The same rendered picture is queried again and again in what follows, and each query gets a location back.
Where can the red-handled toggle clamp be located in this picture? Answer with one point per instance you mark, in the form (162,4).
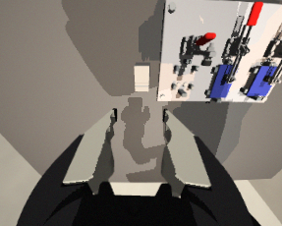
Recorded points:
(191,46)

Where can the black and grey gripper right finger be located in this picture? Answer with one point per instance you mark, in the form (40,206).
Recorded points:
(196,175)

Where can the white fixture plate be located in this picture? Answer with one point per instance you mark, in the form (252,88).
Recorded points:
(226,20)

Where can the toggle clamp with red handle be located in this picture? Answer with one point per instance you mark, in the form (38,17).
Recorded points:
(274,50)
(233,45)

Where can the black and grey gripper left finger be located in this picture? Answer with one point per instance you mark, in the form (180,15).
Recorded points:
(75,174)

